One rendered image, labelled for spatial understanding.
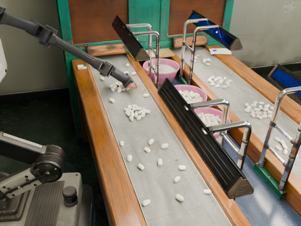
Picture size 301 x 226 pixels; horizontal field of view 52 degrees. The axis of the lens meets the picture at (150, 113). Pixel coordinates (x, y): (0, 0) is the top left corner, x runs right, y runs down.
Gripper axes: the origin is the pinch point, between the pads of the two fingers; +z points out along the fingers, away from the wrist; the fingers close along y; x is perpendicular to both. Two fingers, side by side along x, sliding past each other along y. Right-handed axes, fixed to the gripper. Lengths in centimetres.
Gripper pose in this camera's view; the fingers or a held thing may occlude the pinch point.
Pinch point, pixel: (136, 86)
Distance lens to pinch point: 200.4
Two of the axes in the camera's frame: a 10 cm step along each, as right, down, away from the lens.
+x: -6.4, 7.3, 2.4
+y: -3.0, -5.2, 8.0
